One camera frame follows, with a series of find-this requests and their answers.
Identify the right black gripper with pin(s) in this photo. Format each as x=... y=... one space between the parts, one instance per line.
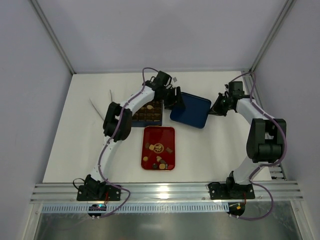
x=220 y=106

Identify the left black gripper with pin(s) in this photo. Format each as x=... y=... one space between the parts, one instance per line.
x=172 y=97

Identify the dark blue box lid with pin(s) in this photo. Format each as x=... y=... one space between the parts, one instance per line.
x=194 y=114

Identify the red lacquer tray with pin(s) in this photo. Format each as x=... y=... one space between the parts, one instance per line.
x=161 y=137

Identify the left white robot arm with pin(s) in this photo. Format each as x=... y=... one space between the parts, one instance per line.
x=117 y=127

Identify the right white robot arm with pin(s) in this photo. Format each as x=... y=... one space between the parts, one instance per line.
x=266 y=143

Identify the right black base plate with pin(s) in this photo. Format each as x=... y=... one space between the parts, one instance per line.
x=224 y=191

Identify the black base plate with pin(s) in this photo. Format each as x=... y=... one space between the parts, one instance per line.
x=112 y=193
x=224 y=191

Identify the aluminium right rail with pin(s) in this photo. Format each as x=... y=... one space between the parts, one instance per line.
x=249 y=80

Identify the aluminium rail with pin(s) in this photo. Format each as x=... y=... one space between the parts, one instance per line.
x=172 y=191
x=249 y=80

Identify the slotted grey cable duct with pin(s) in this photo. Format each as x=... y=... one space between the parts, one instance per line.
x=136 y=207

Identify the aluminium front rail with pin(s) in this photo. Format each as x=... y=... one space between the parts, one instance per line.
x=172 y=191

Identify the right frame post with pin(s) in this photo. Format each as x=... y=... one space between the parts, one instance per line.
x=276 y=26

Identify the frame post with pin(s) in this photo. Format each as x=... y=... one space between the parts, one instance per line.
x=51 y=34
x=276 y=26

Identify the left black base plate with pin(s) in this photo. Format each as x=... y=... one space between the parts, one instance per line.
x=112 y=193

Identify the left frame post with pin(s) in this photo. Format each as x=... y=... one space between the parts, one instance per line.
x=51 y=34

